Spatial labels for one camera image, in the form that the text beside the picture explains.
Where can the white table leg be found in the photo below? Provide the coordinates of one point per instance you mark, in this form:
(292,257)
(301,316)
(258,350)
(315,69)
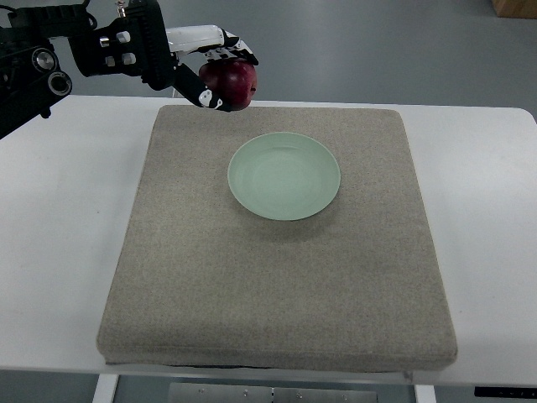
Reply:
(106,388)
(425,394)

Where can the brown cardboard box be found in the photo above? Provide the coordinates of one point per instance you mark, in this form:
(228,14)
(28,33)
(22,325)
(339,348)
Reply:
(515,8)

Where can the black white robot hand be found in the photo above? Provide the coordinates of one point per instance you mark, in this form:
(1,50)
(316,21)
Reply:
(138,44)

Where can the light green plate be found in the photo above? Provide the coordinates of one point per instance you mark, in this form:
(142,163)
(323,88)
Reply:
(284,176)

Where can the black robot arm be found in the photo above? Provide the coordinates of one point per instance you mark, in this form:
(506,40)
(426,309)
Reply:
(32,81)

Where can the beige fabric cushion mat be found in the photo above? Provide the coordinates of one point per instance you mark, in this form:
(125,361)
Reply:
(201,281)

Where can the metal table crossbar plate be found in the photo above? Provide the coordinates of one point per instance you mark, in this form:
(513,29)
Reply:
(192,393)

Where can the black table control panel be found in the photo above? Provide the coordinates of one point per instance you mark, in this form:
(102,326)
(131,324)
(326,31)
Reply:
(505,392)

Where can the white left table leg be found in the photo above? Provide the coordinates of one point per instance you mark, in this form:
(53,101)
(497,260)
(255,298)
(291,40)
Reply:
(106,388)

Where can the white right table leg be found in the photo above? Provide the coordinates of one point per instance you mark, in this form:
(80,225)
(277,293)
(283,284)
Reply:
(425,394)

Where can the red apple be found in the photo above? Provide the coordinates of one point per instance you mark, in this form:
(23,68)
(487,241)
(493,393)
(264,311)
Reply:
(233,80)

